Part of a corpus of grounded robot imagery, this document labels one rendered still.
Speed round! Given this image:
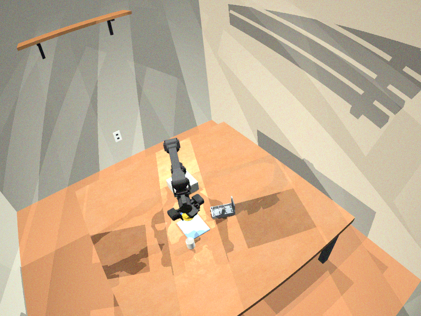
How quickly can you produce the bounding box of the white dish rack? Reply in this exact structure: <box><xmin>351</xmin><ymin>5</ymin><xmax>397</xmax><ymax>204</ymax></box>
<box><xmin>210</xmin><ymin>196</ymin><xmax>235</xmax><ymax>219</ymax></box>

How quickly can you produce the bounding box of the yellow plate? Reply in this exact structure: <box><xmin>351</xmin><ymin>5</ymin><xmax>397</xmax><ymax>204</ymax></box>
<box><xmin>182</xmin><ymin>214</ymin><xmax>194</xmax><ymax>221</ymax></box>

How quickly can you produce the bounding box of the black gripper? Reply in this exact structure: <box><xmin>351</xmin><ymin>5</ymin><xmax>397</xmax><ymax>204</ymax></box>
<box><xmin>167</xmin><ymin>194</ymin><xmax>204</xmax><ymax>221</ymax></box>

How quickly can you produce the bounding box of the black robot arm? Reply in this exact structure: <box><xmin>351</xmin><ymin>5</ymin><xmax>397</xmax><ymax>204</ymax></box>
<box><xmin>163</xmin><ymin>137</ymin><xmax>200</xmax><ymax>219</ymax></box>

